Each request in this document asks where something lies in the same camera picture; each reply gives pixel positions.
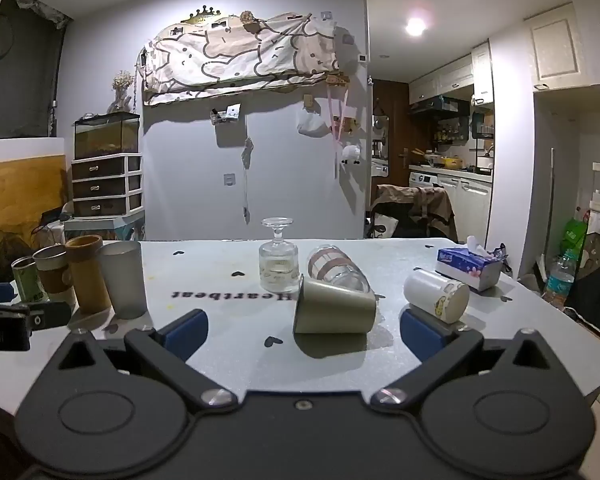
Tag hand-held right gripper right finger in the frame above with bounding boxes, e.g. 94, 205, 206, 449
369, 308, 562, 415

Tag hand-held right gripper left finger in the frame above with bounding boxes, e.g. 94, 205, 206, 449
47, 309, 240, 415

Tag olive green cup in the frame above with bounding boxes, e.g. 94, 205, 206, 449
293, 274, 378, 336

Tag white cartoon print cup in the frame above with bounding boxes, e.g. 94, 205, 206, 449
403, 268, 471, 324

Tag grey cup with brown sleeve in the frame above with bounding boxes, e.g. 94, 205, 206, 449
32, 245, 78, 311

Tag frosted grey glass cup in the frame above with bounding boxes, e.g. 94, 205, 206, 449
98, 240, 149, 320

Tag brown bamboo cup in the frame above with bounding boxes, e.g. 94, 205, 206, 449
64, 235, 113, 315

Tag blue tissue box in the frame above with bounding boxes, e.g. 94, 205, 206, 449
436, 235, 503, 293

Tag striped clear glass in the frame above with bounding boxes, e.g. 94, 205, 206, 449
306, 244, 372, 295

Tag clear stemmed glass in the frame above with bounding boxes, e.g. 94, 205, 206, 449
258, 217, 301, 293

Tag chair draped with clothes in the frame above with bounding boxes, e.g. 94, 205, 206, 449
369, 184, 458, 242

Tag plastic water bottle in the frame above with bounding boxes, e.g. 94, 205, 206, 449
543, 252, 578, 310

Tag white washing machine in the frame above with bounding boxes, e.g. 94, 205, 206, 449
409, 171, 441, 190

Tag white drawer unit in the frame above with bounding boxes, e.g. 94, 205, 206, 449
70, 153, 145, 220

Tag green shopping bag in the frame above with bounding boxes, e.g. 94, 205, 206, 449
560, 217, 588, 261

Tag glass fish tank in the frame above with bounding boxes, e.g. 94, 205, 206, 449
73, 111, 142, 160

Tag dark wooden door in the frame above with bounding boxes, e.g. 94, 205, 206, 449
371, 79, 412, 178

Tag black range hood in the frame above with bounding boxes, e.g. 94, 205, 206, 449
411, 96, 472, 119

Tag vase with dried flowers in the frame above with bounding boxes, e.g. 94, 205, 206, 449
106, 69, 135, 114

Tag white plastic bag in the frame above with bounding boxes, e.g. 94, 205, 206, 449
296, 107, 330, 137

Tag white upper kitchen cabinets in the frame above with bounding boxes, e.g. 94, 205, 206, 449
408, 40, 495, 107

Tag cartoon printed cloth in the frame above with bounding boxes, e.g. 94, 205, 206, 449
141, 11, 340, 107

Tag gold crown wall ornament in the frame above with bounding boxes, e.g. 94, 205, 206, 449
182, 6, 221, 25

